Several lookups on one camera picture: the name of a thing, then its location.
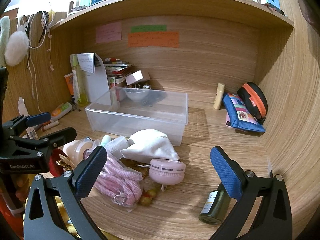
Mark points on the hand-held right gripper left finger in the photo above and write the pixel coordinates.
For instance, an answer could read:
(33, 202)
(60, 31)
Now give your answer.
(87, 172)

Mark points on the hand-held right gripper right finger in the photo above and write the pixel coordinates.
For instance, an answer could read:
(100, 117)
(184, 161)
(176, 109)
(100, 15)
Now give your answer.
(225, 170)

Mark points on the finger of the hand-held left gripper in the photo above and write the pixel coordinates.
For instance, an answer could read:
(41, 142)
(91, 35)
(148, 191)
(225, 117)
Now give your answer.
(37, 118)
(57, 137)

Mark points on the white cloth pouch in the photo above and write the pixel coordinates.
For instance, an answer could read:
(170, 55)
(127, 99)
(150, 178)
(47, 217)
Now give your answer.
(150, 145)

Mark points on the clear plastic storage box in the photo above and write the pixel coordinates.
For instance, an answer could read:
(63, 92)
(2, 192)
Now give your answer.
(140, 120)

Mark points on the person's left forearm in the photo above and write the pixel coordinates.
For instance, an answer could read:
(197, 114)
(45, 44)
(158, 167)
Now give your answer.
(10, 220)

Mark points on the wooden desktop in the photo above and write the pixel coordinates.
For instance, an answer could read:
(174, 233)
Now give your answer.
(195, 155)

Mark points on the person's left hand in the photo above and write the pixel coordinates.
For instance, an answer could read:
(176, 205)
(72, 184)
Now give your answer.
(20, 192)

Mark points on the lip balm stick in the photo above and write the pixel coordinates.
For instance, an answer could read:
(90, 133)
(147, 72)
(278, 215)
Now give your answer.
(50, 125)

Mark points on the white spray bottle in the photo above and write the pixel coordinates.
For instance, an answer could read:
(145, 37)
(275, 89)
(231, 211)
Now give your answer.
(23, 107)

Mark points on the red round object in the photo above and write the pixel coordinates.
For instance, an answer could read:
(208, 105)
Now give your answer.
(55, 162)

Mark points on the orange green tube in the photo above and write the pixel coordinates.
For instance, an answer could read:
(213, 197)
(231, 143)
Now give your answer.
(61, 109)

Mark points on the clear round plastic container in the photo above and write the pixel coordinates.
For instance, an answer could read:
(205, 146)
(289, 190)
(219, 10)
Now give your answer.
(116, 146)

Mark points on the green glass bottle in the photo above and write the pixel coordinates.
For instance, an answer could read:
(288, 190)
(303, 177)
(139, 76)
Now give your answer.
(215, 210)

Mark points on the blue patchwork pouch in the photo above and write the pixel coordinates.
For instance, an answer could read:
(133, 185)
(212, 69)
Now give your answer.
(240, 120)

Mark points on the yellow cloth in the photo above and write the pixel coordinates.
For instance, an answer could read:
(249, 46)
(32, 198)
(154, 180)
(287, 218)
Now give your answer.
(65, 220)

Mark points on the yellow-green spray bottle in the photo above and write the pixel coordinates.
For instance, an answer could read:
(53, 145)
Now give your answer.
(79, 85)

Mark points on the pink round case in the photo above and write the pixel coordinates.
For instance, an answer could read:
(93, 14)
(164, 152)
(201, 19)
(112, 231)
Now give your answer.
(167, 173)

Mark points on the gourd charm with tassel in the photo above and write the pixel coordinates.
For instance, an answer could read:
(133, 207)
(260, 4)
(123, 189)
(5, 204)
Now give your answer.
(146, 198)

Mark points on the white acrylic stand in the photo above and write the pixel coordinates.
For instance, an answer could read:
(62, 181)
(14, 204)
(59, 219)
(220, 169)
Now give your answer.
(100, 85)

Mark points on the white fluffy pompom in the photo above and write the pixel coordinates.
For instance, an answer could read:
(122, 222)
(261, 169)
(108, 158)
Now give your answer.
(17, 48)

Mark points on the white handwritten paper slip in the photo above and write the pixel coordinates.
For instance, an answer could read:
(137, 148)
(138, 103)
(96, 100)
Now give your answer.
(86, 63)

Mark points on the cream tube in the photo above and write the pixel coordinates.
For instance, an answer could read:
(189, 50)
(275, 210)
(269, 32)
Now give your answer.
(219, 95)

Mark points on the white box with carrot print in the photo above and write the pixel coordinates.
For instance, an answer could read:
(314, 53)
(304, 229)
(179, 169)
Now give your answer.
(115, 85)

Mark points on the black orange zip case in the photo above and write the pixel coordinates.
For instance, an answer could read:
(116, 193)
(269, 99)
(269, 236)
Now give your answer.
(257, 97)

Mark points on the mint plush toy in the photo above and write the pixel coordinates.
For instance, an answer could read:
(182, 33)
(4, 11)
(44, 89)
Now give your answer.
(4, 37)

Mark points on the white bowl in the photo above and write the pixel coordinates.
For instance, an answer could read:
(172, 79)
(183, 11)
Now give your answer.
(136, 95)

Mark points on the stack of books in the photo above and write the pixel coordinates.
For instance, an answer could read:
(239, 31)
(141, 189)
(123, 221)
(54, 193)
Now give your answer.
(118, 71)

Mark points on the red white marker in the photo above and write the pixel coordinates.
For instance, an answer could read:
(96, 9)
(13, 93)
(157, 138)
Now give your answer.
(113, 60)

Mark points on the patterned headband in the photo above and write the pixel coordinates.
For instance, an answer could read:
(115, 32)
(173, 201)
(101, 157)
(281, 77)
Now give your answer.
(44, 22)

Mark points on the small pink open box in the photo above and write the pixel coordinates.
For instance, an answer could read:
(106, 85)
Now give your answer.
(135, 77)

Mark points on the pink paper note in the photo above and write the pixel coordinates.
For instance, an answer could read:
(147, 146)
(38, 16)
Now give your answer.
(108, 32)

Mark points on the orange paper note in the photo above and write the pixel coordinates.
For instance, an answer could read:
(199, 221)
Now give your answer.
(153, 40)

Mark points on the green paper note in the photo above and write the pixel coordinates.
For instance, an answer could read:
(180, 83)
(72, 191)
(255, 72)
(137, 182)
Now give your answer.
(148, 28)

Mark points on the blue plastic holder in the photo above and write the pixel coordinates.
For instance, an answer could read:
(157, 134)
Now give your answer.
(272, 0)

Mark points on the wooden shelf board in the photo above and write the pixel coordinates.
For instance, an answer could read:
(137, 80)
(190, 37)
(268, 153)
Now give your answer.
(175, 0)

